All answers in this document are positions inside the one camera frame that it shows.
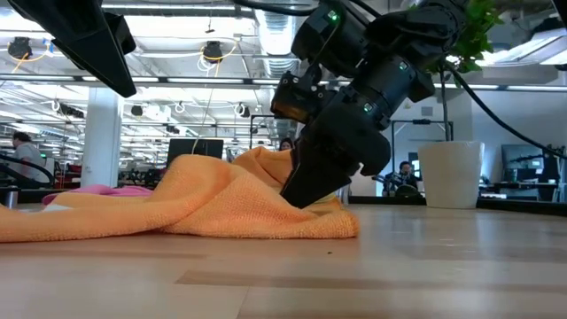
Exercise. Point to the green leafy plant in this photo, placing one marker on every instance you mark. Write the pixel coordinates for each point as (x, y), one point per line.
(476, 35)

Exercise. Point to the grey desk monitor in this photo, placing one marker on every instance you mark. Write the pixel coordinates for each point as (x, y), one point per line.
(522, 159)

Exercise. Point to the pink microfiber towel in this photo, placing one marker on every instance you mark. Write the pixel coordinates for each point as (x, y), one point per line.
(111, 191)

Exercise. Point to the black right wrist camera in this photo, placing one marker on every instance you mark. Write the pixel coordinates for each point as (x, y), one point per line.
(297, 99)

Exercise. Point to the person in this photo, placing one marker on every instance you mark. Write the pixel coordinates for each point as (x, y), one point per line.
(404, 170)
(286, 144)
(28, 155)

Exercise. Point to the black ceiling device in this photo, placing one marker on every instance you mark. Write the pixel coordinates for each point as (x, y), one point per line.
(212, 51)
(20, 46)

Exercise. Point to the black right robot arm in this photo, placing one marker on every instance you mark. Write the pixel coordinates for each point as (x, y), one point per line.
(398, 88)

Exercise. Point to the black aluminium table frame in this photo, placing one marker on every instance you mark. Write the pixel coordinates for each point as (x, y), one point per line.
(509, 206)

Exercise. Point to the long ceiling light bar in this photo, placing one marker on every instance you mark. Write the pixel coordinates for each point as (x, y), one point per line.
(199, 80)

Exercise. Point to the black metal stand frame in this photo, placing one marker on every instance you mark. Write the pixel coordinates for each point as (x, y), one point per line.
(421, 122)
(261, 116)

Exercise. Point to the silver metal post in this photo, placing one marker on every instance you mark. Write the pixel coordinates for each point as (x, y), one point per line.
(11, 197)

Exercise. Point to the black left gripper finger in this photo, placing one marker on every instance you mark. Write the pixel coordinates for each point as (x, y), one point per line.
(84, 40)
(123, 35)

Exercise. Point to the black office monitor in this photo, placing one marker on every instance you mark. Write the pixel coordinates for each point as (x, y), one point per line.
(195, 148)

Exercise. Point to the silver ventilation duct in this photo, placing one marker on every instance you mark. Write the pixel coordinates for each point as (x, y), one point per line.
(277, 35)

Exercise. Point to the white building column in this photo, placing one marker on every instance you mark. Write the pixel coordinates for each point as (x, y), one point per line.
(102, 142)

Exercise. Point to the white plant pot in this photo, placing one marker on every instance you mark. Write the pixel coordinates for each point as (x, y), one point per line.
(452, 177)

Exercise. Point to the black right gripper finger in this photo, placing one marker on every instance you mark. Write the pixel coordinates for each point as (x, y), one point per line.
(310, 181)

